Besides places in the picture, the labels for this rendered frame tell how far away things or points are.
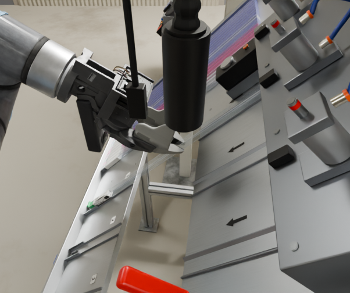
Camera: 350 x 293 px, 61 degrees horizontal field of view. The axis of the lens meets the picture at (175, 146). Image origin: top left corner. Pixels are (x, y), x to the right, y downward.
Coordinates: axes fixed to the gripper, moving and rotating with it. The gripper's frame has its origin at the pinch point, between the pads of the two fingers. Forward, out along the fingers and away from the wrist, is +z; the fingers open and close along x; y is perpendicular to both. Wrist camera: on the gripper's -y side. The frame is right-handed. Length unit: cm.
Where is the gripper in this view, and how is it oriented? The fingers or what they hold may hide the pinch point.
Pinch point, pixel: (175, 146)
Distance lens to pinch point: 51.3
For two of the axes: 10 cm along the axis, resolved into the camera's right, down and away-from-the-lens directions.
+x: 1.4, -7.0, 7.0
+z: 8.5, 4.5, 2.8
